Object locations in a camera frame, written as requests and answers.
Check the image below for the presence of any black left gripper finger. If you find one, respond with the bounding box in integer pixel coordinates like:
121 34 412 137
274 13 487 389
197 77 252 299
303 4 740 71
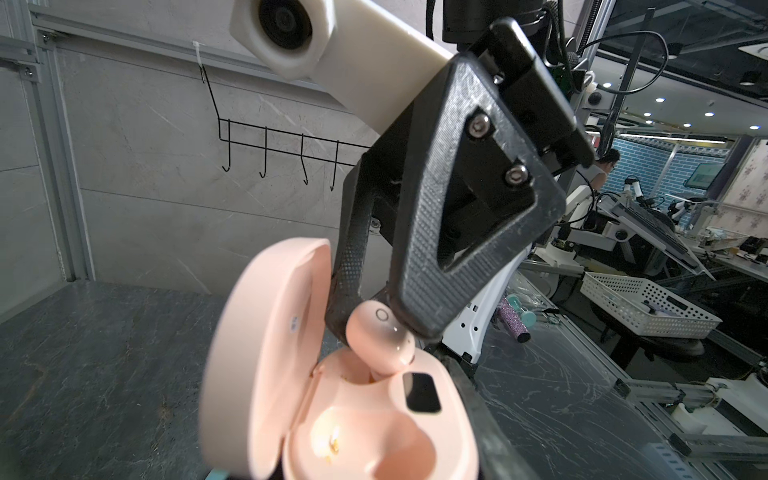
443 356 539 480

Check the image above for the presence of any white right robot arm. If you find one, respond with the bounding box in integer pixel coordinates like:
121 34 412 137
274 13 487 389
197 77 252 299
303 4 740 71
326 11 595 362

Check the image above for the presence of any peach earbud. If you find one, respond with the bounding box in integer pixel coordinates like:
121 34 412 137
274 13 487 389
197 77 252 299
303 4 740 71
345 300 416 377

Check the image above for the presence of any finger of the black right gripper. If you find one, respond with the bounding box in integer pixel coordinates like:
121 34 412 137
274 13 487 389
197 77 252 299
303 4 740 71
389 55 565 339
325 152 396 343

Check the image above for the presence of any white perforated plastic basket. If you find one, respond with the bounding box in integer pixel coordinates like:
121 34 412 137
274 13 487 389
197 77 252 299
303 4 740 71
581 272 722 340

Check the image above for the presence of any teal earbud charging case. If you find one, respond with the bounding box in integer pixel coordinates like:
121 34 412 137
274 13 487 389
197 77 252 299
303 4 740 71
204 469 229 480

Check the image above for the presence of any glitter purple tumbler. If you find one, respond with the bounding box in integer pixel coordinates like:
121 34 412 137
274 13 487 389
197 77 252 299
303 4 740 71
496 295 537 343

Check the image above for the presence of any black wall hook rack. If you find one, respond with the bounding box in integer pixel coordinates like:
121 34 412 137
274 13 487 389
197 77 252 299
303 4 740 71
191 40 369 192

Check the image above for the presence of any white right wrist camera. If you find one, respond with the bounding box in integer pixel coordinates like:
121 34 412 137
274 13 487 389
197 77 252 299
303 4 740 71
230 1 451 134

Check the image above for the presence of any peach earbud charging case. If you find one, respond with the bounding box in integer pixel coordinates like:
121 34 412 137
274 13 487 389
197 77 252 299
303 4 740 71
199 238 479 479

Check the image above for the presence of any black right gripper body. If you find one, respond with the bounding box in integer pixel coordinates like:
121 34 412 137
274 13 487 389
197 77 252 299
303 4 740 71
359 17 594 270

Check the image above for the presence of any seated person background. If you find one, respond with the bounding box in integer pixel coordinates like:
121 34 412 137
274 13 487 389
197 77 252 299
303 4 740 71
567 148 620 228

